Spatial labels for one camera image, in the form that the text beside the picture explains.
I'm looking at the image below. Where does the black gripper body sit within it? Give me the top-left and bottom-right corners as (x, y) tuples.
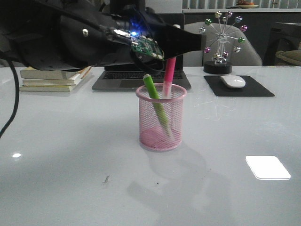
(0, 0), (164, 71)

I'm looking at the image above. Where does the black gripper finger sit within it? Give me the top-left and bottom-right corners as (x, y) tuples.
(152, 24), (206, 60)

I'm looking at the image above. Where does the pink highlighter pen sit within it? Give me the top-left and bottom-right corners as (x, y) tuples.
(162, 57), (176, 99)

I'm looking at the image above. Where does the green highlighter pen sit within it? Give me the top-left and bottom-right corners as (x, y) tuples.
(143, 74), (172, 137)

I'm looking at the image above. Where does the pink mesh pen holder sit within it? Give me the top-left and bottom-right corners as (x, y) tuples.
(135, 83), (187, 151)

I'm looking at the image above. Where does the green circuit board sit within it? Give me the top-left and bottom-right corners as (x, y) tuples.
(110, 28), (165, 60)

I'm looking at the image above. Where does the middle cream book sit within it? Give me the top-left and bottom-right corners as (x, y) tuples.
(21, 66), (91, 86)

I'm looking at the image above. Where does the cream book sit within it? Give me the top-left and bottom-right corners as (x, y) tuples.
(21, 66), (91, 86)
(19, 70), (92, 93)

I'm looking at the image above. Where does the ferris wheel desk toy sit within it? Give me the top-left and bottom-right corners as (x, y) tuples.
(198, 10), (248, 74)

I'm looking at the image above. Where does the right grey armchair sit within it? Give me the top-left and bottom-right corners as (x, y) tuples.
(183, 22), (262, 66)

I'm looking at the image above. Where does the top yellow book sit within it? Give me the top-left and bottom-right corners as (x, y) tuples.
(20, 66), (91, 80)

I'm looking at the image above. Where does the grey laptop black screen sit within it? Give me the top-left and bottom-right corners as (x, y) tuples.
(92, 13), (191, 92)

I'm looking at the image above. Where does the bottom cream book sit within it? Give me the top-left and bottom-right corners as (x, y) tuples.
(19, 70), (92, 93)

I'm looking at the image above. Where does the white computer mouse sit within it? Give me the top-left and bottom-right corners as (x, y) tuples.
(221, 75), (246, 89)

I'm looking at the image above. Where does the fruit bowl on counter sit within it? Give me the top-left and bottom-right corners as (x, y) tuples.
(237, 0), (258, 9)

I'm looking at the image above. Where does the black mouse pad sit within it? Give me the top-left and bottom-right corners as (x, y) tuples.
(204, 75), (275, 97)

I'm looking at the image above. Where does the olive cushion far right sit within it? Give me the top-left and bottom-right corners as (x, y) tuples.
(275, 50), (301, 66)

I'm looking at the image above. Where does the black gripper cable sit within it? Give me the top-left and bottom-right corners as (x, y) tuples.
(0, 50), (20, 139)

